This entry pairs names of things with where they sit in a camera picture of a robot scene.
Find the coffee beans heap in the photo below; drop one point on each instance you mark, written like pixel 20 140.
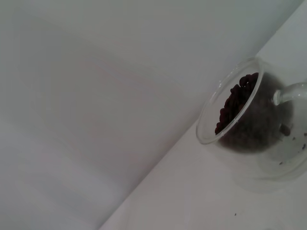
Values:
pixel 236 105

